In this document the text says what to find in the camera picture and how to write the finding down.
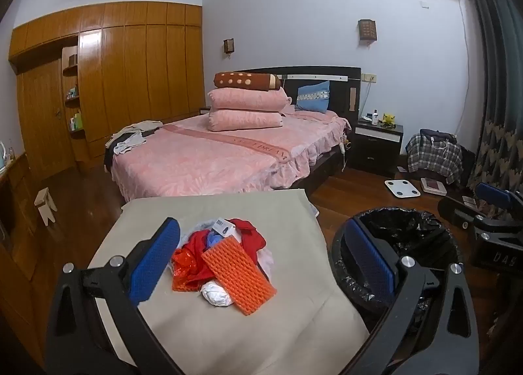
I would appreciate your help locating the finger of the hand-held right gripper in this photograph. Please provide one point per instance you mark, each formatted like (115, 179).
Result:
(494, 195)
(453, 209)

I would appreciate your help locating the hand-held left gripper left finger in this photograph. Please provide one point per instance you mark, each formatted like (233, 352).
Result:
(153, 264)

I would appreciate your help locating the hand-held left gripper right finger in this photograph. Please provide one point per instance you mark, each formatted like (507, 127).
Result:
(369, 260)

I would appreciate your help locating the orange crinkled plastic wrapper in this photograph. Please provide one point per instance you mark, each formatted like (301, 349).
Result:
(184, 262)

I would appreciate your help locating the black lined trash bin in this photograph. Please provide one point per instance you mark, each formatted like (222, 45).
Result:
(408, 232)

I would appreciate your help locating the blue plastic bag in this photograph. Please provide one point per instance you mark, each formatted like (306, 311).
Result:
(212, 241)

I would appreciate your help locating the white tissue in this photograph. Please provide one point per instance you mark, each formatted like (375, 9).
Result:
(216, 295)

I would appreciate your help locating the small white printed box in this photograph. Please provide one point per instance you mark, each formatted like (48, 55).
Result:
(224, 228)

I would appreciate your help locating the orange foam mesh sheet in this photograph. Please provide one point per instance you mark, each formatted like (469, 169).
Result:
(241, 277)

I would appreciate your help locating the red plastic bag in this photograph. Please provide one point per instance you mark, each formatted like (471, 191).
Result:
(251, 242)

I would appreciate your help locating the white flat box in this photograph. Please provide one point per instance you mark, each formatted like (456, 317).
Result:
(468, 200)

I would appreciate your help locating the pink panel bathroom scale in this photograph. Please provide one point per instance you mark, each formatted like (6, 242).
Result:
(433, 186)

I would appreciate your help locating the dark chair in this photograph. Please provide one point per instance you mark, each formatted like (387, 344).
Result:
(469, 166)

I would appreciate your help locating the white bathroom scale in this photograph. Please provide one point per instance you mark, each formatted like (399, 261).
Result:
(402, 188)

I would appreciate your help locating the plaid shirt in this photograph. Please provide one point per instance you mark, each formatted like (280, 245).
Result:
(429, 158)

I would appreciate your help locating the dark hoodie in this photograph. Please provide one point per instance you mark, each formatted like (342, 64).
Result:
(437, 135)

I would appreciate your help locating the beige table cloth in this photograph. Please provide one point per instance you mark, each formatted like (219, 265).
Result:
(229, 211)

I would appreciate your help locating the dark nightstand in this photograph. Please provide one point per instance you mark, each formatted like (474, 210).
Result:
(376, 150)
(204, 110)

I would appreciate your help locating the yellow plush toy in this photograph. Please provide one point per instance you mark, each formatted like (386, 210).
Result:
(389, 120)

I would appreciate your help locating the pink bedspread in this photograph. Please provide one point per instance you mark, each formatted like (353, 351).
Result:
(196, 162)

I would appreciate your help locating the black garment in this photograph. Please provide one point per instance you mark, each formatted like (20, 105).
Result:
(107, 158)

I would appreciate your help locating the white lotion bottle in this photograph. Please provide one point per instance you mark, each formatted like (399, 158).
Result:
(374, 118)

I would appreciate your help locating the white garment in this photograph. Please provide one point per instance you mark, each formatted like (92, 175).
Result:
(126, 146)

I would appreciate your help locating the dark patterned curtain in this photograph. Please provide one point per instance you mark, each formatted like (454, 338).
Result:
(498, 73)

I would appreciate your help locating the pale wooden stool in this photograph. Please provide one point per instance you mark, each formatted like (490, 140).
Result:
(45, 201)

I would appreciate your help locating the beige garment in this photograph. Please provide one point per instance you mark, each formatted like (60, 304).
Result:
(139, 126)

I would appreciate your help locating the wooden dresser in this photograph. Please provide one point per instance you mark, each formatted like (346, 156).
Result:
(16, 236)

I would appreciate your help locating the green bottle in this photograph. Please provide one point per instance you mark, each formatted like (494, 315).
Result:
(76, 122)

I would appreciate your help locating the lower pink pillow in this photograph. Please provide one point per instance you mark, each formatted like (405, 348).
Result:
(245, 120)

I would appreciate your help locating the pink pillow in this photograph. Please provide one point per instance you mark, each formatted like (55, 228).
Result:
(245, 120)
(245, 98)

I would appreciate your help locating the blue pillow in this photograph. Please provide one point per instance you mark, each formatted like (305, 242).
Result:
(312, 97)

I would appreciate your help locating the dark wooden bed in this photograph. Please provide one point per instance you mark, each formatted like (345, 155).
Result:
(327, 85)

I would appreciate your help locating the teal shelf ornament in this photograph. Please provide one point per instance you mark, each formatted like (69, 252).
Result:
(72, 92)

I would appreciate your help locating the upper pink pillow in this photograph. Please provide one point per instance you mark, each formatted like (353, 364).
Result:
(245, 98)

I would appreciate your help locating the wooden wardrobe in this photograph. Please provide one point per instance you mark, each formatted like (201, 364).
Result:
(122, 73)

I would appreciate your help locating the brown dotted bolster pillow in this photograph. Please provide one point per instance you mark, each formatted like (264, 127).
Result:
(241, 80)

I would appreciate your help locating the beige wall socket panel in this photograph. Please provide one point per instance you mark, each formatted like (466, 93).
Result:
(369, 77)

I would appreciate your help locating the wooden wall lamp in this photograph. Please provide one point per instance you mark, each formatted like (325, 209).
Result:
(367, 30)
(229, 46)

